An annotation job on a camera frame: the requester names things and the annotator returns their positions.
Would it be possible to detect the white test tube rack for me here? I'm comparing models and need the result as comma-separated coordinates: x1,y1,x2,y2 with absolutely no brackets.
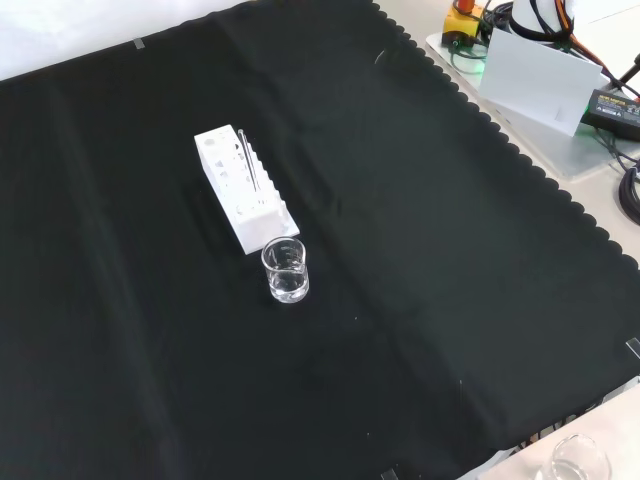
193,123,301,257

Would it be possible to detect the small clear glass beaker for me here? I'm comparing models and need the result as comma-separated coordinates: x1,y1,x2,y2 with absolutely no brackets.
260,236,311,305

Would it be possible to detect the black cloth bench cover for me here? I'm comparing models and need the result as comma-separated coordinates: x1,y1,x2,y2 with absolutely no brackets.
0,0,640,480

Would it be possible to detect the yellow stop button box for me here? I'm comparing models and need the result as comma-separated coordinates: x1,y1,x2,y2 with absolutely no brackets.
444,0,490,49

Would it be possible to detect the pale white board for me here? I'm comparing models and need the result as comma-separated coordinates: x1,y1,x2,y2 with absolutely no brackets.
478,27,604,138

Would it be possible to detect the black power adapter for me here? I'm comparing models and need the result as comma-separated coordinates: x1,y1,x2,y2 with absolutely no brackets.
582,88,640,141

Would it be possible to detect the large clear glass vessel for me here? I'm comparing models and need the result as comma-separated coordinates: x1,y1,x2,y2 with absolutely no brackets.
537,433,613,480

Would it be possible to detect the grey metal base plate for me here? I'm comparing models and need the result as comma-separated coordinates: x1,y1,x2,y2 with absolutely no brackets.
424,29,640,180

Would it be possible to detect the thin black adapter cable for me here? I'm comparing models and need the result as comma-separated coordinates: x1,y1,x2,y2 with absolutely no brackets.
592,127,640,171

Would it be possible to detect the coiled black cable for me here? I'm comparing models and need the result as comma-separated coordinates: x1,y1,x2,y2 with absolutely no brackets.
618,167,640,226

